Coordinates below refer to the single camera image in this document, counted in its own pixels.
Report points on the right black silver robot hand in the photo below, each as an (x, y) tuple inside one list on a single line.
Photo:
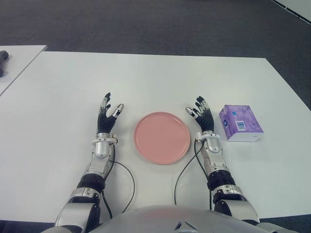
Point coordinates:
[(206, 121)]

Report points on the silver robot torso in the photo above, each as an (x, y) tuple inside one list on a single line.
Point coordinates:
[(155, 218)]

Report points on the pink round plate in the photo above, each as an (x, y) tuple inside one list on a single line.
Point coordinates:
[(162, 138)]

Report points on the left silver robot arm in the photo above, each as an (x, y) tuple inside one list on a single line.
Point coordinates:
[(100, 149)]

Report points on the purple tissue paper pack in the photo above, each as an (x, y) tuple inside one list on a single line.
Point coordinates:
[(243, 121)]

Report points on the black handheld device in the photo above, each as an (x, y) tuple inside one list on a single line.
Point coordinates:
[(3, 55)]

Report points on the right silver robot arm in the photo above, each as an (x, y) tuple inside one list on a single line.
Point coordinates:
[(215, 148)]

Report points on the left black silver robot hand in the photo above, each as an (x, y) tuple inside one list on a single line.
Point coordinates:
[(104, 122)]

